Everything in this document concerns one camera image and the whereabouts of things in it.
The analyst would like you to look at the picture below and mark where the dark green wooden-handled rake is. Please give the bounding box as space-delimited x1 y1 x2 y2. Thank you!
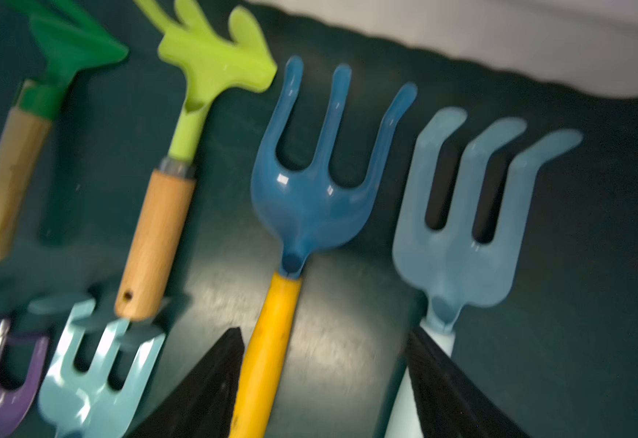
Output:
0 1 129 261

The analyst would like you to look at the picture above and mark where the light blue hand rake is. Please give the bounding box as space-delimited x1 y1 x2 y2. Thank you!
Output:
386 107 583 437

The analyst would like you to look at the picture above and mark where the blue yellow-handled hand rake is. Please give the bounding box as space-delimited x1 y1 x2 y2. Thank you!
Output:
230 56 418 437

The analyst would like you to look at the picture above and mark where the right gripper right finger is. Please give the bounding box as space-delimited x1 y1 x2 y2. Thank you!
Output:
406 328 528 437

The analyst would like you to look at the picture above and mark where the lime green wooden-handled rake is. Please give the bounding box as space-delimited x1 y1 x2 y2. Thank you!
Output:
114 1 277 321

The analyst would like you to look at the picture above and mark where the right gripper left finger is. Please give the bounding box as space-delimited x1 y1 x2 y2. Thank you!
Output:
128 328 245 438

